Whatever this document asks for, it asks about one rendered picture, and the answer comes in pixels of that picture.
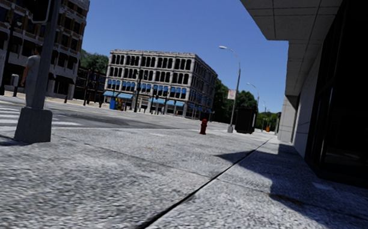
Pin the dark building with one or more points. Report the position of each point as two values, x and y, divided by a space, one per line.
96 81

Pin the white box on a post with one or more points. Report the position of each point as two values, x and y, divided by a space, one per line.
14 80

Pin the blue booth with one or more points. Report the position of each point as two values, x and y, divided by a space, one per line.
113 103

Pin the pale concrete building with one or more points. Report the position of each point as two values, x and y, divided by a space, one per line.
356 88

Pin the short dark post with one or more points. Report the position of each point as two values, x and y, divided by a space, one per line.
66 98

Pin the person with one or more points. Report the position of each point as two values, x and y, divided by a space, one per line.
31 74

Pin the trees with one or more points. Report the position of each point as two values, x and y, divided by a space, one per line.
96 61
224 103

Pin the red fire hydrant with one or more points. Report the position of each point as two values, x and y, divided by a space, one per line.
203 127

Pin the dark street lamp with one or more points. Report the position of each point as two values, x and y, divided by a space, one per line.
6 63

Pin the grey street lamp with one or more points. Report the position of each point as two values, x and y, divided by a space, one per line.
234 104
257 94

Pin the pale stone building, blue awnings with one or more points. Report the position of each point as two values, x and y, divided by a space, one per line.
161 74

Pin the black bus shelter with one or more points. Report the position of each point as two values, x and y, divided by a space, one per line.
245 120

